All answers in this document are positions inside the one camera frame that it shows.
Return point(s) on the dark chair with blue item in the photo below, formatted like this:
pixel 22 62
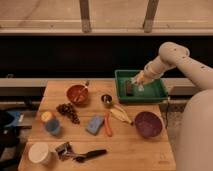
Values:
pixel 9 136

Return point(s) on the dark brown block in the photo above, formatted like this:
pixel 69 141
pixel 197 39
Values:
pixel 129 88

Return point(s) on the white cup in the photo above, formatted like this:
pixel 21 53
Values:
pixel 39 153

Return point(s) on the orange carrot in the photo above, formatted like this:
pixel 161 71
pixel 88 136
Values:
pixel 107 127

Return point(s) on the red-brown bowl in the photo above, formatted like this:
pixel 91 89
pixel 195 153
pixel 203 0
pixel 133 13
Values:
pixel 72 92

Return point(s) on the bunch of dark grapes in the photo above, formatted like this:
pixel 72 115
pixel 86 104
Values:
pixel 69 111

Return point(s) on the small metal cup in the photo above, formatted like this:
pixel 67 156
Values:
pixel 106 99

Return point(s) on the spoon in bowl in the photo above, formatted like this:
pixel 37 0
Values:
pixel 82 93

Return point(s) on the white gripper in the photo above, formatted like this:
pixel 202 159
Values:
pixel 142 79

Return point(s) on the purple bowl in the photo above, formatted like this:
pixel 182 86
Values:
pixel 148 124

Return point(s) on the wooden table top block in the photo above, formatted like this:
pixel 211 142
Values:
pixel 126 150

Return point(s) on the yellow banana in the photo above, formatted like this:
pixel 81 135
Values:
pixel 120 114

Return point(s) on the grey-blue towel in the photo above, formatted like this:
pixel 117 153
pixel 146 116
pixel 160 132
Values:
pixel 139 86

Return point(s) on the black handled utensil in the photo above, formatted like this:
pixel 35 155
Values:
pixel 91 154

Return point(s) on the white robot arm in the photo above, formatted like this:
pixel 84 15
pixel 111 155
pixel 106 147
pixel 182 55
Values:
pixel 195 145

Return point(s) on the metal clip tool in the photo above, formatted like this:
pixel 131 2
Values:
pixel 65 151

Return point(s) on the yellow-red apple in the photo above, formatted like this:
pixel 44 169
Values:
pixel 46 116

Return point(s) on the blue sponge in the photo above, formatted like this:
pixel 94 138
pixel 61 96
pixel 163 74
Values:
pixel 95 124

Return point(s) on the green plastic tray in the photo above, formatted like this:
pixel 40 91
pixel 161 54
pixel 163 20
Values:
pixel 153 92

